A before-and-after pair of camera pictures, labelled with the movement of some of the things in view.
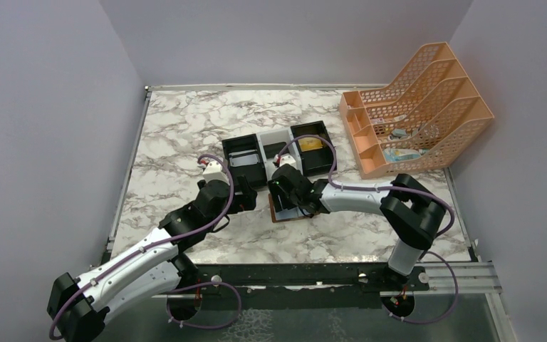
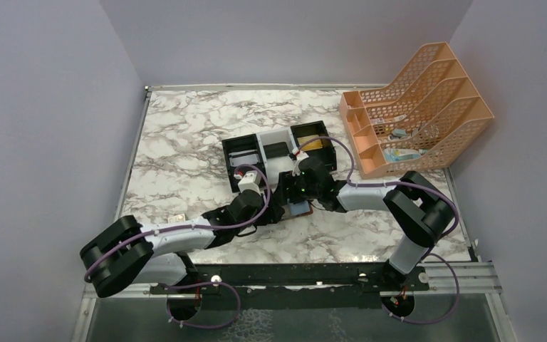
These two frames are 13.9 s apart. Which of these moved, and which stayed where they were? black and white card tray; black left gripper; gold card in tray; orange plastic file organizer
Moved: black left gripper
Stayed: orange plastic file organizer; black and white card tray; gold card in tray
